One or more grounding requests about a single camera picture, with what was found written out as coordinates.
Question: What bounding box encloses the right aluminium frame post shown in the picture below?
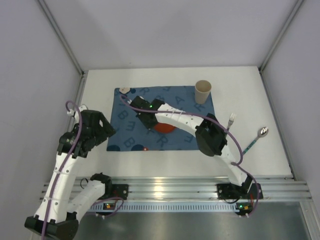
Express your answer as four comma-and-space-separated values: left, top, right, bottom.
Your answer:
258, 0, 305, 74

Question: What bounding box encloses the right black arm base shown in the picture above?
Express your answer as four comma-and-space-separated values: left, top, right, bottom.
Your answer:
216, 176, 263, 200

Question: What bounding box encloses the fork with teal handle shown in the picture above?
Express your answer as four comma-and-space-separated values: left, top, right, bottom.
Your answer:
226, 113, 237, 131

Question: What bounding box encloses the spoon with teal handle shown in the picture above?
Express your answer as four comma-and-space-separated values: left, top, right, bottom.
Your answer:
242, 126, 269, 155

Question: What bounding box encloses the aluminium mounting rail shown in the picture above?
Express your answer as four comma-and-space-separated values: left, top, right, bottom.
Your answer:
39, 174, 313, 202

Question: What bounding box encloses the left aluminium frame post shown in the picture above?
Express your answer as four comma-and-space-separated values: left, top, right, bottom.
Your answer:
36, 0, 84, 76

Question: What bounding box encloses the perforated cable duct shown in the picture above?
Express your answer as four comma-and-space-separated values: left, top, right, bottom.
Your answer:
89, 202, 238, 212

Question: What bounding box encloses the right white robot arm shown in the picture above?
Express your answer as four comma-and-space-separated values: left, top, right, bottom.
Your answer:
127, 96, 253, 194

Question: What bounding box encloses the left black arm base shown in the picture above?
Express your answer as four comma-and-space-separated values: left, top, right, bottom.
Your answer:
96, 184, 129, 201

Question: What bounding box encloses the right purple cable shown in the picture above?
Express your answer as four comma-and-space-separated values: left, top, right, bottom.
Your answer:
120, 94, 261, 217

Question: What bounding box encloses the beige paper cup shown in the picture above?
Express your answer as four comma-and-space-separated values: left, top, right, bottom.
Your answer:
194, 80, 212, 105

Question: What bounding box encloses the aluminium frame post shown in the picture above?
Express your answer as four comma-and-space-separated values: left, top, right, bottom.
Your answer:
258, 0, 305, 74
36, 0, 84, 76

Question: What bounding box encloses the blue letter-print placemat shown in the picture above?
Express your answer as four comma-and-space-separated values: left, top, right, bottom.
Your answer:
106, 84, 222, 152

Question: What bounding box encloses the red round plate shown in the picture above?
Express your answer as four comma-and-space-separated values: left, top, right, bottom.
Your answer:
154, 123, 175, 134

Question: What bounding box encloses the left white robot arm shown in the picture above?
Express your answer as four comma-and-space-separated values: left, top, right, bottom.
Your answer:
24, 109, 116, 240

